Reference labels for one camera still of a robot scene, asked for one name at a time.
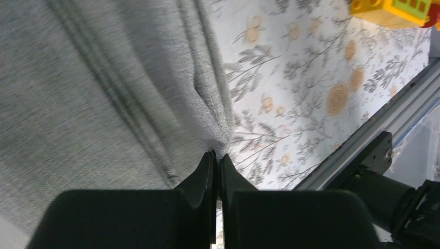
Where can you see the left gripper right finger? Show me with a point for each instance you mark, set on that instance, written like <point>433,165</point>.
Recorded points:
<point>255,218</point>

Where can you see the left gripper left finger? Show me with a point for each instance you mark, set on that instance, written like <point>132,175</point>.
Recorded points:
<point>182,217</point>

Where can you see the grey cloth napkin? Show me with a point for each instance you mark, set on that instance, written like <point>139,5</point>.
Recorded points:
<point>107,95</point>

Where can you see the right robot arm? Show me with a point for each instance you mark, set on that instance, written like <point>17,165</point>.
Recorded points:
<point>410,215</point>

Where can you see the floral patterned tablecloth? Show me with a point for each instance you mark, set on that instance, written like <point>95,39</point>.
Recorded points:
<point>303,76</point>

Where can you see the yellow green toy window block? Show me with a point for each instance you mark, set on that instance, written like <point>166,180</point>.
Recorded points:
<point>393,14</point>

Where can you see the small colourful toy blocks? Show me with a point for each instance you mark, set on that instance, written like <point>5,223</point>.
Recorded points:
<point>432,18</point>

